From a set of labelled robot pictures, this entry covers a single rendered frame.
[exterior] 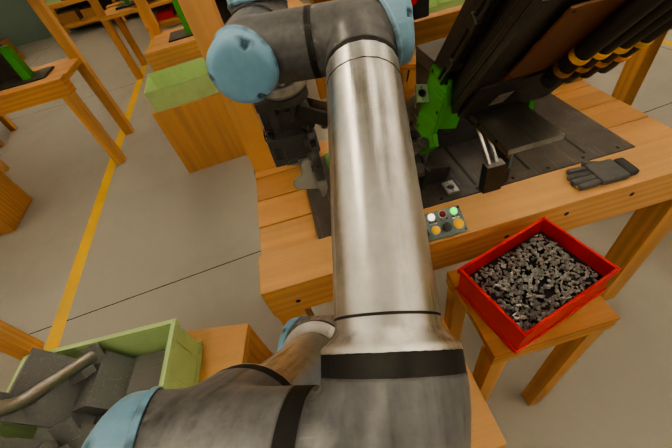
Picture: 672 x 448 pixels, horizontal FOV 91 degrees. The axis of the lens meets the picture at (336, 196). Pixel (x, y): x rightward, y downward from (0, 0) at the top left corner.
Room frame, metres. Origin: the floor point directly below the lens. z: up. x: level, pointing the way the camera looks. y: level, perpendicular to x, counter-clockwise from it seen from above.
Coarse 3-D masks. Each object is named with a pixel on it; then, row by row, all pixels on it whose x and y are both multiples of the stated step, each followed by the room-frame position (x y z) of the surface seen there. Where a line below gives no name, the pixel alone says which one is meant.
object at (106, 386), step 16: (32, 352) 0.45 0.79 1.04; (48, 352) 0.45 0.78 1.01; (112, 352) 0.46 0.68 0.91; (32, 368) 0.41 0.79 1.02; (48, 368) 0.42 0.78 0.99; (96, 368) 0.43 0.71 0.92; (112, 368) 0.43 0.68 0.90; (128, 368) 0.44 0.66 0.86; (16, 384) 0.38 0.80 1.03; (32, 384) 0.38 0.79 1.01; (64, 384) 0.39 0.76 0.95; (80, 384) 0.40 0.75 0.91; (96, 384) 0.38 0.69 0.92; (112, 384) 0.39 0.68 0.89; (128, 384) 0.40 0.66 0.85; (64, 400) 0.36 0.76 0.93; (80, 400) 0.36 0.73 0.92; (96, 400) 0.35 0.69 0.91; (112, 400) 0.36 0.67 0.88; (0, 416) 0.31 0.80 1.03; (16, 416) 0.32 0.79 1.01; (32, 416) 0.32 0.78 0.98; (48, 416) 0.32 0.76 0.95; (64, 416) 0.33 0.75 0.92; (80, 416) 0.33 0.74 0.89
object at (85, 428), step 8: (80, 424) 0.30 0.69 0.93; (88, 424) 0.30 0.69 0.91; (88, 432) 0.28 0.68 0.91; (0, 440) 0.27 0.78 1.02; (8, 440) 0.27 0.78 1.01; (16, 440) 0.27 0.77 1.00; (24, 440) 0.27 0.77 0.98; (32, 440) 0.28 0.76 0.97; (40, 440) 0.28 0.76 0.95; (80, 440) 0.27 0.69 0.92
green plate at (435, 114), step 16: (432, 64) 0.92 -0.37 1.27; (432, 80) 0.89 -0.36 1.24; (448, 80) 0.81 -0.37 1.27; (432, 96) 0.87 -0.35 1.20; (448, 96) 0.80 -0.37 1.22; (432, 112) 0.84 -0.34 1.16; (448, 112) 0.82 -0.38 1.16; (416, 128) 0.90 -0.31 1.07; (432, 128) 0.81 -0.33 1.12; (448, 128) 0.82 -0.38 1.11
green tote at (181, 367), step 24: (120, 336) 0.48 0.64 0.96; (144, 336) 0.48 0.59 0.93; (168, 336) 0.44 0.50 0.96; (24, 360) 0.48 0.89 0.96; (168, 360) 0.38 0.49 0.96; (192, 360) 0.43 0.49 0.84; (168, 384) 0.34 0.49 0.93; (192, 384) 0.37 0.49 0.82; (0, 432) 0.32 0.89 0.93; (24, 432) 0.33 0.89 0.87
